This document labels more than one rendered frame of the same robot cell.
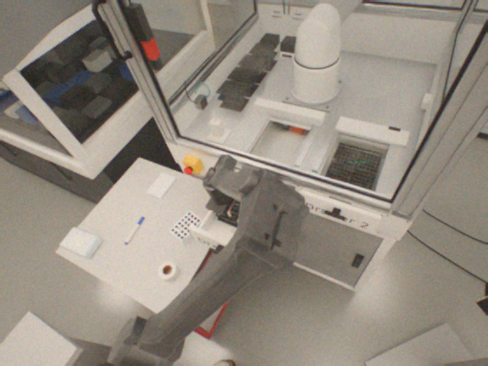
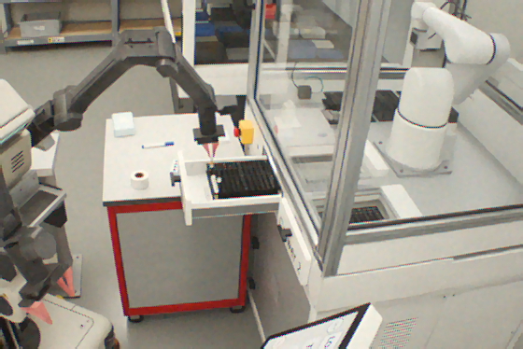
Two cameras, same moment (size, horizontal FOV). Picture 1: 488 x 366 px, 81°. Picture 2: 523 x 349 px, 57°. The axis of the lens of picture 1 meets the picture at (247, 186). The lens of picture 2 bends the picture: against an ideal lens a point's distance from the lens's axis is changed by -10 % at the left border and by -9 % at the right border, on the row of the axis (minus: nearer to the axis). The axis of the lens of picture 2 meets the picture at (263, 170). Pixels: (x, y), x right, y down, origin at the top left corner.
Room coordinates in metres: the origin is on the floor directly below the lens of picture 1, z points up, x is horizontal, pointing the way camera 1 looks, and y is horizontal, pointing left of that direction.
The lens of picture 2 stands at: (-0.53, -0.95, 1.93)
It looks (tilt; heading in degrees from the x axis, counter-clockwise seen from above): 34 degrees down; 37
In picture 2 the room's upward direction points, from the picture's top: 5 degrees clockwise
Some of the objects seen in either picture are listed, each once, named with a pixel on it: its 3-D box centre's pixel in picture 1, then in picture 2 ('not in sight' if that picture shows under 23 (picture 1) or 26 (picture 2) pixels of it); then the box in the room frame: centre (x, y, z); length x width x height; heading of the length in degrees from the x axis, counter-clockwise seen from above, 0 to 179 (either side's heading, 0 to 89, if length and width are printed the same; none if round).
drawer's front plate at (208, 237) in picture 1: (225, 247); (183, 186); (0.44, 0.12, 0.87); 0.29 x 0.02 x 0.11; 53
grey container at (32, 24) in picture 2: not in sight; (41, 24); (1.85, 3.92, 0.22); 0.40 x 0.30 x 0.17; 143
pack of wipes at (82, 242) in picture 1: (81, 242); (123, 123); (0.64, 0.75, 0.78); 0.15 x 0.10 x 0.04; 58
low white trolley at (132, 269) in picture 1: (177, 254); (175, 220); (0.68, 0.46, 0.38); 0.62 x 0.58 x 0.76; 53
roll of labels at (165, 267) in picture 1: (168, 271); (139, 179); (0.43, 0.37, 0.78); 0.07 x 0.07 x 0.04
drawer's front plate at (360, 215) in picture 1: (336, 211); (292, 240); (0.49, -0.31, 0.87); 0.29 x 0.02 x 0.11; 53
